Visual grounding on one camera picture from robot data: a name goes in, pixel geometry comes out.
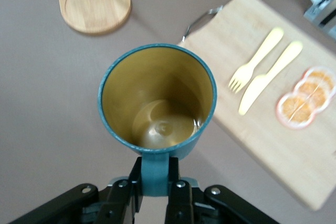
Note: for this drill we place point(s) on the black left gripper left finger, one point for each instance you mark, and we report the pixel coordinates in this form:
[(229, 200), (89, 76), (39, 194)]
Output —
[(118, 203)]

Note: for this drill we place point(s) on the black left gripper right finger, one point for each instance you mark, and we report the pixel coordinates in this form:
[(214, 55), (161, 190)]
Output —
[(181, 203)]

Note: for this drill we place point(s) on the dark teal cup yellow inside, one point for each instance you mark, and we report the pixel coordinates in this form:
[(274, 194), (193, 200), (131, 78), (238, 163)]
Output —
[(157, 90)]

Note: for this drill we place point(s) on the yellow plastic knife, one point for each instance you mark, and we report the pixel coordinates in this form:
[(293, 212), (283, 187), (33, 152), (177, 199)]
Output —
[(262, 85)]

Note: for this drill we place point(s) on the toy orange slice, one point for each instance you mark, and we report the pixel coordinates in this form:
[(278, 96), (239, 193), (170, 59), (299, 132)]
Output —
[(313, 93), (295, 111), (321, 77)]

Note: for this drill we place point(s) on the yellow plastic fork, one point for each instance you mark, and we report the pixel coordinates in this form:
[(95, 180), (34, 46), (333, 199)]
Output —
[(260, 53)]

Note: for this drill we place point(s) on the wooden mug tree rack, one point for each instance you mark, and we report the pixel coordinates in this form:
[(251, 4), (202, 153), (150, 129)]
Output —
[(94, 6)]

